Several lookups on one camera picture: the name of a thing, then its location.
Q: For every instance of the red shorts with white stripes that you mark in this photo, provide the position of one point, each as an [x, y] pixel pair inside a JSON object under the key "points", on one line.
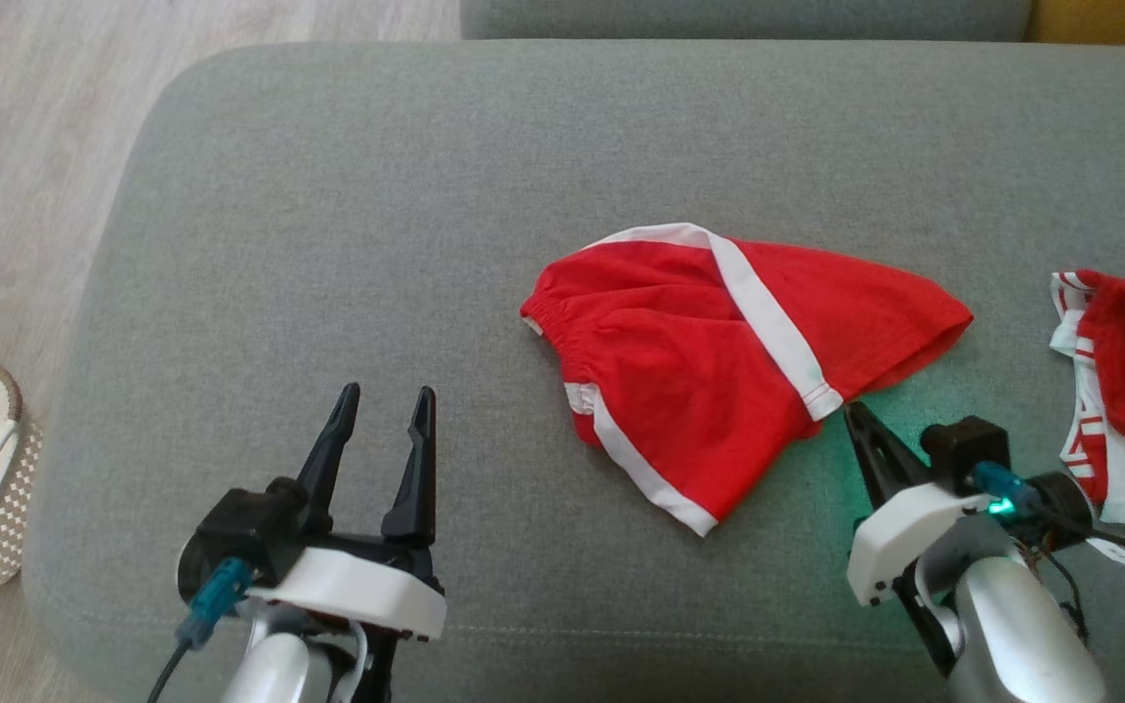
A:
{"points": [[680, 391]]}

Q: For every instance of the yellow cushion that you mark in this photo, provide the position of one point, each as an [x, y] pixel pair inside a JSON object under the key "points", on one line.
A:
{"points": [[1109, 20]]}

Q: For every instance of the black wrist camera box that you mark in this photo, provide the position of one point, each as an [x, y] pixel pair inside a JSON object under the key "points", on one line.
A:
{"points": [[963, 449], [240, 532]]}

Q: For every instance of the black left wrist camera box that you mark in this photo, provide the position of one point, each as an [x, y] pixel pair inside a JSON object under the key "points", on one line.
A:
{"points": [[240, 532]]}

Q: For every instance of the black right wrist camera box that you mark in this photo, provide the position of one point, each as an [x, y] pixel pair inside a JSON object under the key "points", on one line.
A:
{"points": [[963, 449]]}

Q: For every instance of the grey fabric sofa ottoman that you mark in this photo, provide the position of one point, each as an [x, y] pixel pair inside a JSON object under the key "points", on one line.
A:
{"points": [[377, 244]]}

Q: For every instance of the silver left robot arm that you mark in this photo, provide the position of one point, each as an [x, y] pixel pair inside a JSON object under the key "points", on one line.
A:
{"points": [[270, 674]]}

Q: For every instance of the grey sofa seat cushion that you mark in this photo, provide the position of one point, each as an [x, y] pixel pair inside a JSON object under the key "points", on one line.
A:
{"points": [[719, 18]]}

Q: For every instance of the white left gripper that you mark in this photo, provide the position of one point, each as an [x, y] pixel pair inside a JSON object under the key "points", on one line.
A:
{"points": [[357, 596]]}

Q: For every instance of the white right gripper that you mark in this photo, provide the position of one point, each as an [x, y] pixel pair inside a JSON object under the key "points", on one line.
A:
{"points": [[895, 537]]}

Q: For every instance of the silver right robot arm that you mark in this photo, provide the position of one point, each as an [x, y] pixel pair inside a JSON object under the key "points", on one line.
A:
{"points": [[1012, 635]]}

